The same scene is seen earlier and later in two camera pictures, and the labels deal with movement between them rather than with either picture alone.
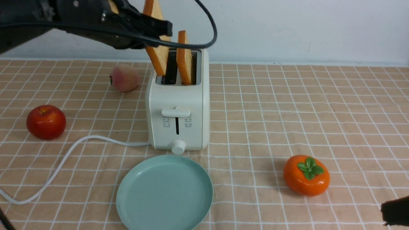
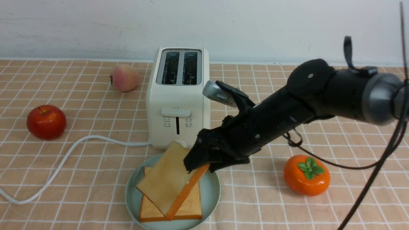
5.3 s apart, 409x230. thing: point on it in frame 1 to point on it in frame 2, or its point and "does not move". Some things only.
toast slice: x=159 y=53 to x=190 y=209
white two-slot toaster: x=178 y=115 does not move
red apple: x=46 y=122 does not move
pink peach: x=124 y=77 does not move
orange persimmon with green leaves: x=306 y=175 does not move
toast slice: x=184 y=60 to x=167 y=183
